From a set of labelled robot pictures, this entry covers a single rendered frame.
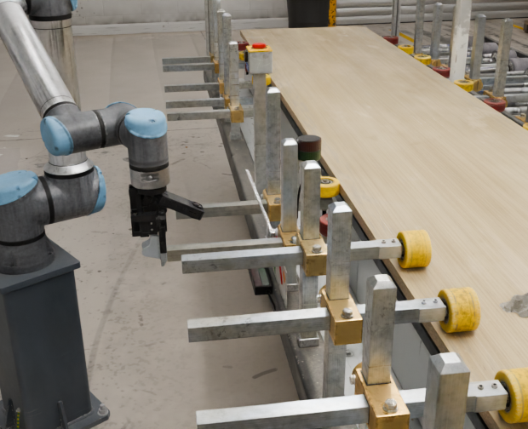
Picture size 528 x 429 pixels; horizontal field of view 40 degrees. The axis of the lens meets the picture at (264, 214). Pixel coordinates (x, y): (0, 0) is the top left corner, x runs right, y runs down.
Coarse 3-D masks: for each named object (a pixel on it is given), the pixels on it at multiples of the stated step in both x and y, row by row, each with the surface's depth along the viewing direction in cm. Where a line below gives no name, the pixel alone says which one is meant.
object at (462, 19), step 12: (456, 0) 303; (468, 0) 299; (456, 12) 304; (468, 12) 301; (456, 24) 305; (468, 24) 304; (456, 36) 306; (456, 48) 307; (456, 60) 309; (456, 72) 311
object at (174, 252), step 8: (240, 240) 180; (248, 240) 180; (256, 240) 180; (264, 240) 180; (272, 240) 179; (280, 240) 179; (168, 248) 176; (176, 248) 176; (184, 248) 176; (192, 248) 176; (200, 248) 176; (208, 248) 176; (216, 248) 176; (224, 248) 177; (232, 248) 177; (240, 248) 177; (248, 248) 178; (256, 248) 178; (264, 248) 178; (168, 256) 175; (176, 256) 176
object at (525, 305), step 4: (516, 296) 144; (520, 296) 145; (524, 296) 142; (512, 300) 141; (516, 300) 142; (520, 300) 142; (524, 300) 142; (500, 304) 143; (504, 304) 143; (508, 304) 141; (512, 304) 141; (516, 304) 141; (520, 304) 142; (524, 304) 142; (504, 308) 142; (508, 308) 141; (512, 308) 141; (516, 308) 141; (520, 308) 141; (524, 308) 141; (516, 312) 140; (520, 312) 139; (524, 312) 139; (520, 316) 139; (524, 316) 139
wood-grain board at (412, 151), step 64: (320, 64) 338; (384, 64) 337; (320, 128) 249; (384, 128) 248; (448, 128) 248; (512, 128) 247; (384, 192) 196; (448, 192) 196; (512, 192) 195; (448, 256) 162; (512, 256) 162; (512, 320) 138
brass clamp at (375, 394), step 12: (360, 372) 112; (360, 384) 111; (372, 384) 110; (384, 384) 110; (372, 396) 107; (384, 396) 107; (396, 396) 107; (372, 408) 105; (372, 420) 105; (384, 420) 103; (396, 420) 104; (408, 420) 104
